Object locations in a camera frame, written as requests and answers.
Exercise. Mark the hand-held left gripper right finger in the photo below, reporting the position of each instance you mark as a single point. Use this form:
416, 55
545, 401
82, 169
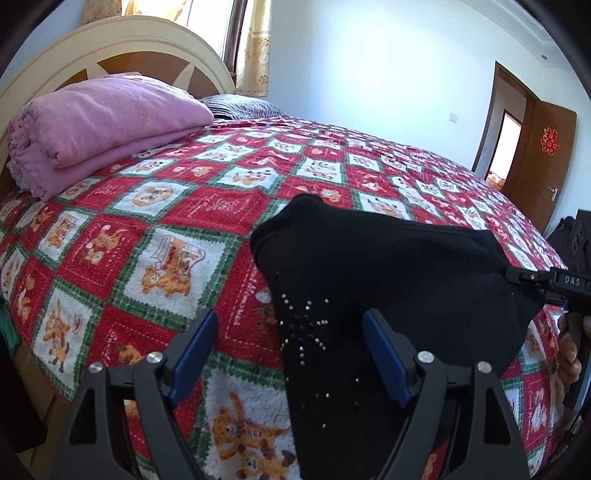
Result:
385, 355

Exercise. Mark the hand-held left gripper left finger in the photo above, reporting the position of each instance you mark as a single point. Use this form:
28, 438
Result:
198, 350

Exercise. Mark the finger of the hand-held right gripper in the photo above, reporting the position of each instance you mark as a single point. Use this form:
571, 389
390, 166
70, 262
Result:
524, 278

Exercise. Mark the black pants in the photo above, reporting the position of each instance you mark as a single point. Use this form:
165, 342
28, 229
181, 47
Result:
369, 277

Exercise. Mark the person's right hand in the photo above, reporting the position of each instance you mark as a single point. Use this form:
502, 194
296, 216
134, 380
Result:
564, 355

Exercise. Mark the black folding chair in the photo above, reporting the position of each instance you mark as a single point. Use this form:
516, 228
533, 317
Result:
575, 244

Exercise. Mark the brown wooden door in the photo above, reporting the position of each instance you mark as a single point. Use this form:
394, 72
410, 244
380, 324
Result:
538, 175

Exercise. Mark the red checked printed blanket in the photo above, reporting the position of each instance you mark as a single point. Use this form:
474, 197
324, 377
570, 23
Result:
161, 221

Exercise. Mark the red paper door decoration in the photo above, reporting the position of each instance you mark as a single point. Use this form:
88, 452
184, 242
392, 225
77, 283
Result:
549, 141

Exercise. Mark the striped pillow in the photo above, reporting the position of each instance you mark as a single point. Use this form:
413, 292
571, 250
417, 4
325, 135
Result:
244, 106

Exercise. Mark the pink folded quilt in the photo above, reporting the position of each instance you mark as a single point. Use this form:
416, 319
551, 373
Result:
106, 115

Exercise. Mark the yellow patterned curtain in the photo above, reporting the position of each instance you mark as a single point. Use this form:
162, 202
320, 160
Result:
256, 55

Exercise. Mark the cream wooden headboard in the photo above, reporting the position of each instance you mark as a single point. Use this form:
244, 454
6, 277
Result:
138, 41

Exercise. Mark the window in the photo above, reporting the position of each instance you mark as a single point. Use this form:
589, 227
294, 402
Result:
233, 32

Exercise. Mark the wooden door frame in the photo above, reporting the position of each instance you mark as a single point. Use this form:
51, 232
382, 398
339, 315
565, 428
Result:
489, 120

